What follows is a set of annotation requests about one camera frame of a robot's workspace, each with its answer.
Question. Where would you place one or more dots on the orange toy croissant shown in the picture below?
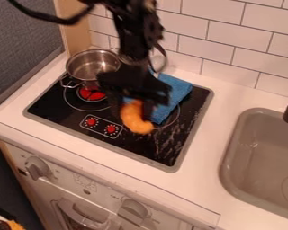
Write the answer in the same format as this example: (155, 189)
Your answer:
(136, 119)

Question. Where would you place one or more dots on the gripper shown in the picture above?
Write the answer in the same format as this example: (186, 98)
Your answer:
(134, 82)

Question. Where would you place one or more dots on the silver pot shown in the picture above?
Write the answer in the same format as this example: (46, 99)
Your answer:
(91, 64)

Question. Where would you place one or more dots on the toy stove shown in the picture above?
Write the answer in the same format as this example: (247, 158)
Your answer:
(122, 124)

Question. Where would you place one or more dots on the toy sink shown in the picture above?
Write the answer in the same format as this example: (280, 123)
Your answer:
(262, 163)

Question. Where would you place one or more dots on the blue cloth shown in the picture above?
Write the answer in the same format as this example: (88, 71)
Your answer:
(173, 96)

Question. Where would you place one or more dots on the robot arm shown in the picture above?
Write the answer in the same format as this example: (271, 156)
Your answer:
(136, 28)

